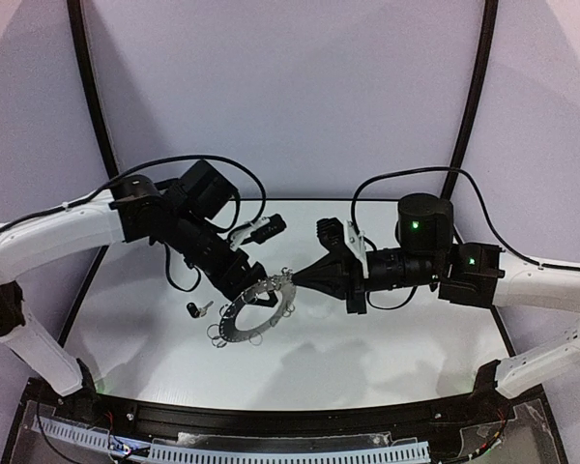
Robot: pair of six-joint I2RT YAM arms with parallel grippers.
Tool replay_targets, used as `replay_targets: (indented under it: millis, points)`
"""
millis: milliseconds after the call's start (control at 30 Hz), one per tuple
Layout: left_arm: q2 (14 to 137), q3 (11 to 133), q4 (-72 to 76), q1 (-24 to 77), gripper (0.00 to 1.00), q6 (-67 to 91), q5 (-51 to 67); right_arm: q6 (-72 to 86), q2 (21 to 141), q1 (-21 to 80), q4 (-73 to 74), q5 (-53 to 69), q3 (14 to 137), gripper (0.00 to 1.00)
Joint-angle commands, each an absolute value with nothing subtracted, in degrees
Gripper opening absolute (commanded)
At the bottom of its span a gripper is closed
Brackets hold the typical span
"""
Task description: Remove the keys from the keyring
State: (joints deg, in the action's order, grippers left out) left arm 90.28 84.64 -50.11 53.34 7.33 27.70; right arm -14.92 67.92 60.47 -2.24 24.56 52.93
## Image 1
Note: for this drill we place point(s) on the black frame post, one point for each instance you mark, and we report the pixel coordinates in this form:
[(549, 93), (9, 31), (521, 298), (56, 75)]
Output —
[(89, 86), (485, 40)]

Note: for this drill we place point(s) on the white slotted cable duct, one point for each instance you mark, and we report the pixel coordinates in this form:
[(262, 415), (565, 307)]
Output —
[(201, 448)]

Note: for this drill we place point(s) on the left black frame post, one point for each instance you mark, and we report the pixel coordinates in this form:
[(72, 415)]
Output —
[(89, 86)]

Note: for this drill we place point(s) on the right black frame post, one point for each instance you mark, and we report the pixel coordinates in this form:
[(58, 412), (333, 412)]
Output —
[(485, 40)]

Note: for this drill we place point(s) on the black head key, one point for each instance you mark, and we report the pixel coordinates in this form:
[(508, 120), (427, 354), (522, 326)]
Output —
[(198, 311)]

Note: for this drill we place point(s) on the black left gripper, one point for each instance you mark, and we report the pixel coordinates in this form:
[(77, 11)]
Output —
[(239, 271)]

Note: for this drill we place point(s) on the round metal keyring disc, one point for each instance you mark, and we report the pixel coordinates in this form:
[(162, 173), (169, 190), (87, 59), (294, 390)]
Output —
[(241, 323)]

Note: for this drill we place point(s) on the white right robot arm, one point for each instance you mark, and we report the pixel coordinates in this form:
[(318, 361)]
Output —
[(471, 274)]

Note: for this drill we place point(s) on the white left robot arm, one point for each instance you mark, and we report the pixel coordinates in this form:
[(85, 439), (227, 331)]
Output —
[(177, 214)]

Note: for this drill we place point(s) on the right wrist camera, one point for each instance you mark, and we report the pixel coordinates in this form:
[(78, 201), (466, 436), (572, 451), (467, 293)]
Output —
[(339, 238)]

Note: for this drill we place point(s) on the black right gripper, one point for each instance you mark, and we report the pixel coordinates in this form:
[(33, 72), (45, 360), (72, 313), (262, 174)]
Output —
[(350, 276)]

